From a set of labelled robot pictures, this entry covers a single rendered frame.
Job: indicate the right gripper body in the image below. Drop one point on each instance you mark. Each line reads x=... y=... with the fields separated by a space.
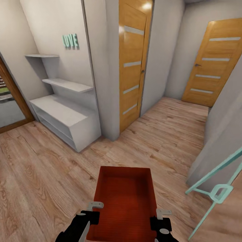
x=155 y=222

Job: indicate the door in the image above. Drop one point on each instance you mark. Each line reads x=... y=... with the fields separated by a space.
x=218 y=54
x=14 y=111
x=134 y=27

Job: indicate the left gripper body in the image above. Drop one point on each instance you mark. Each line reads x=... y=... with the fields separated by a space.
x=94 y=216

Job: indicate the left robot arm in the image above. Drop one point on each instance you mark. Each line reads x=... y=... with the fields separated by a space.
x=80 y=224

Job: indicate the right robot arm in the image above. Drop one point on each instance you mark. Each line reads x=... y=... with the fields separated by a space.
x=162 y=226

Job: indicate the storage box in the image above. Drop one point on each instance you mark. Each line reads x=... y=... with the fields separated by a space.
x=129 y=201

